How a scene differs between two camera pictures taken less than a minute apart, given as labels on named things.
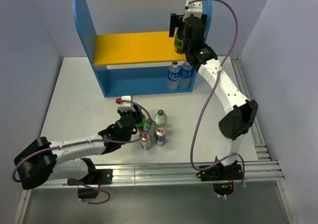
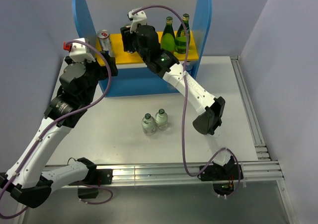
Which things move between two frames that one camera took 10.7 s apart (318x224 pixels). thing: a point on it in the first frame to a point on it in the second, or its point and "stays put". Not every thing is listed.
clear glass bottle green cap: x=160 y=118 stays put
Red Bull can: x=160 y=132 to x=129 y=39
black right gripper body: x=186 y=46 to x=141 y=52
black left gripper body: x=136 y=114 to x=96 y=73
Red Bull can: x=146 y=143 to x=104 y=37
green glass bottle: x=141 y=125 to x=168 y=38
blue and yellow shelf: x=134 y=63 stays put
